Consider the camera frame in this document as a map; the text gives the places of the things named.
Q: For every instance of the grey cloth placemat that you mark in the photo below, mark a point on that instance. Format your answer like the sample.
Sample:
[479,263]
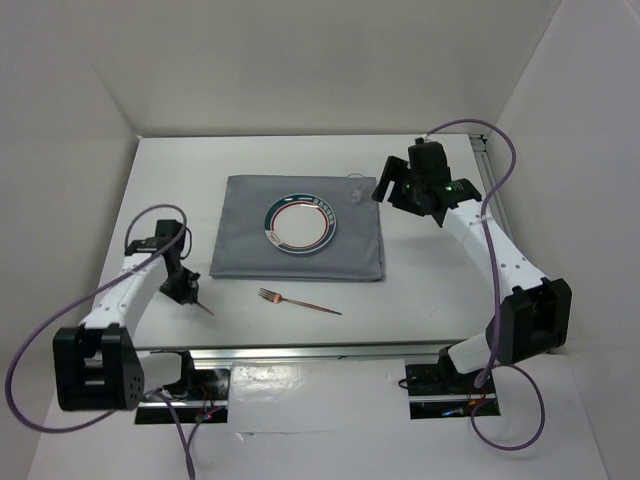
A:
[242,250]

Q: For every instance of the white plate green red rim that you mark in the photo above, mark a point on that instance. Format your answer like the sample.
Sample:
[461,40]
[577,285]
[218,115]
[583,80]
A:
[300,224]

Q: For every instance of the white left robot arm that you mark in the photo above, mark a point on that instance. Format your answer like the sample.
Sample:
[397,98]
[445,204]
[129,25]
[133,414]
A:
[97,366]

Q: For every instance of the copper knife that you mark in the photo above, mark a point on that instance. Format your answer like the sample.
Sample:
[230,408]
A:
[205,309]

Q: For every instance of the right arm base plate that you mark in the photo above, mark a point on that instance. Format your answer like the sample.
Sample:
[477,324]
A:
[431,397]

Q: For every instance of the aluminium front rail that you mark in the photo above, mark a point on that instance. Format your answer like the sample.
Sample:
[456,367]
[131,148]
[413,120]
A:
[216,354]

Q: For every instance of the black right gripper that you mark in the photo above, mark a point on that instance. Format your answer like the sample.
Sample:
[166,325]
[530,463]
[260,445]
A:
[396,169]

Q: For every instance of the copper fork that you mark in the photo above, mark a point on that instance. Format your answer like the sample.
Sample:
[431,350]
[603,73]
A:
[277,298]

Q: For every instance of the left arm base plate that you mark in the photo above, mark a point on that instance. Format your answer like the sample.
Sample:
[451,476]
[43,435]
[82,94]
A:
[201,394]

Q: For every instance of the clear plastic cup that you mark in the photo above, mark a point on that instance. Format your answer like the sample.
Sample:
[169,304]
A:
[359,187]

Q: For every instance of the aluminium rail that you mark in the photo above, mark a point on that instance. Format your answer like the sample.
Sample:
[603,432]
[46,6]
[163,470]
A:
[216,354]
[515,208]

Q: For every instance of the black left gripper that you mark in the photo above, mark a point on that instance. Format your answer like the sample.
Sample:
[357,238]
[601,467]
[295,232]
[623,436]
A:
[187,291]

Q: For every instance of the aluminium right side rail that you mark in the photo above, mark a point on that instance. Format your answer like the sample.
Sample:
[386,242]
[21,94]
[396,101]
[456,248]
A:
[515,208]

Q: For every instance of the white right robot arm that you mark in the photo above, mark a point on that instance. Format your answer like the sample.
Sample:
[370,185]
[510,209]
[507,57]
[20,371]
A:
[531,311]

